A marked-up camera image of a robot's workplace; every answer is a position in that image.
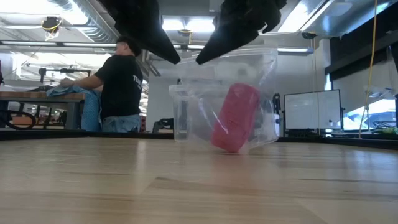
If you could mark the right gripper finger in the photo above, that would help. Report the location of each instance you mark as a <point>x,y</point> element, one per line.
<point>224,43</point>

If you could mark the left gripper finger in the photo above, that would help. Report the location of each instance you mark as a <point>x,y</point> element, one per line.
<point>155,45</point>

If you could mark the clear plastic bag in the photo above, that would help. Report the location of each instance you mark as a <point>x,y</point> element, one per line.
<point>248,68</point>

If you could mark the pink elastic bandage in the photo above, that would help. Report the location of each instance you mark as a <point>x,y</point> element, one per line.
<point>236,118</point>

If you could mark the person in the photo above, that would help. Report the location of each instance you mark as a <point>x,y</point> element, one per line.
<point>121,87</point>

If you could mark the long ceiling light strip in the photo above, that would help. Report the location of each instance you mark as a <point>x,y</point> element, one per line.
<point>292,49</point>

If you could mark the clear plastic storage box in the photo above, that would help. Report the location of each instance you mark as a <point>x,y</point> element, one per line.
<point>183,109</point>

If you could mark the black machine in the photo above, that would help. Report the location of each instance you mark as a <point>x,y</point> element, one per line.
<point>276,102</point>

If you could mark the red tool cart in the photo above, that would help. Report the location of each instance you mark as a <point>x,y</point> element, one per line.
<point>143,124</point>

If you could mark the black chair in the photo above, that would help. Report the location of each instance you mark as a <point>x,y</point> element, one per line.
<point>163,126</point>

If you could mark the black gantry stand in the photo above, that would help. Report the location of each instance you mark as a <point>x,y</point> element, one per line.
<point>71,71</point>

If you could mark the blue cloth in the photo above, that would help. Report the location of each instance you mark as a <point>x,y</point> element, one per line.
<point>91,109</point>

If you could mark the white canister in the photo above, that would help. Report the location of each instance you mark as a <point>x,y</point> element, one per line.
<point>276,124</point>

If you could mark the white monitor screen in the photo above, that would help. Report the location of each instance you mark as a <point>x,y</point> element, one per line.
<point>312,109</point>

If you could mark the wooden workbench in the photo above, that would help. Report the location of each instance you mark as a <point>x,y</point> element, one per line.
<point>25,96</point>

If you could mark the green object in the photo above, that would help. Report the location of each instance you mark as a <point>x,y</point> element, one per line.
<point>387,131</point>

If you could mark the black ceiling camera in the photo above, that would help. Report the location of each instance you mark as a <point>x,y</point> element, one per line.
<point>309,35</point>

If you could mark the black table edge rail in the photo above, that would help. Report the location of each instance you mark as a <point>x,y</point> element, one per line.
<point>31,134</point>

